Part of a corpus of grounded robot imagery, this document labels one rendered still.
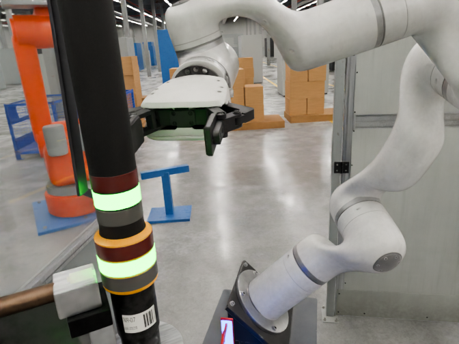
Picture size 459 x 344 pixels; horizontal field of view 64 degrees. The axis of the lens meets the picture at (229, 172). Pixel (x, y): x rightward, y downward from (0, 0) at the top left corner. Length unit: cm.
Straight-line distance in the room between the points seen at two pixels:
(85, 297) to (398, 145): 65
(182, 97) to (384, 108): 174
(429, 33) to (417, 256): 192
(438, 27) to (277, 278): 66
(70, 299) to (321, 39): 47
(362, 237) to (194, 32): 56
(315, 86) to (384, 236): 767
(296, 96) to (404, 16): 777
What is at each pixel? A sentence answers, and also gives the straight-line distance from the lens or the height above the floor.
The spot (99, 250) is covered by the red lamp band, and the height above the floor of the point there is 157.
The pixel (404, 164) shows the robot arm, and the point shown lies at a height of 146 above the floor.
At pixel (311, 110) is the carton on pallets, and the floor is 22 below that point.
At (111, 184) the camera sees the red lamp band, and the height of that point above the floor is 162.
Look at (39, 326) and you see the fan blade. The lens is 48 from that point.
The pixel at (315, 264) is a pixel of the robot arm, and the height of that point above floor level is 119.
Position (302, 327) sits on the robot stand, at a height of 93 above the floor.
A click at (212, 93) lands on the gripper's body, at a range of 44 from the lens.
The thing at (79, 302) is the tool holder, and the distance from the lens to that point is 30.
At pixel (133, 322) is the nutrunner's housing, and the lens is 32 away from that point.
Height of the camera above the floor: 170
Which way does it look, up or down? 19 degrees down
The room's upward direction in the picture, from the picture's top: 3 degrees counter-clockwise
